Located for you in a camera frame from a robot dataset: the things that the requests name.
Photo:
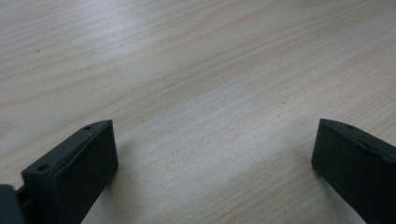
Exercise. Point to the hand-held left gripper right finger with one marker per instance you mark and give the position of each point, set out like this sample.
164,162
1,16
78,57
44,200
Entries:
355,168

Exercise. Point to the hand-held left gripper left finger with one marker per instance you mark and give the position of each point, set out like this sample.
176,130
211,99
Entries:
74,174

